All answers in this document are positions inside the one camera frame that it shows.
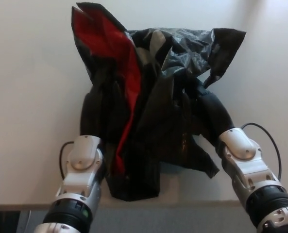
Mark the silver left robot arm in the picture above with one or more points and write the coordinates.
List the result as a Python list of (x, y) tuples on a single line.
[(80, 170)]

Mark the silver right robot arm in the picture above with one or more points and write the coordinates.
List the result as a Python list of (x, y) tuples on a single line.
[(250, 165)]

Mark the black Under Armour plastic bag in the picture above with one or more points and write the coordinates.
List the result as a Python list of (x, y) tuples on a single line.
[(143, 136)]

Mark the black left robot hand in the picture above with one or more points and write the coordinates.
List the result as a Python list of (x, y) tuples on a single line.
[(92, 114)]

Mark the dark object under desk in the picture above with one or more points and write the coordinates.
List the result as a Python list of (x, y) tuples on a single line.
[(3, 223)]

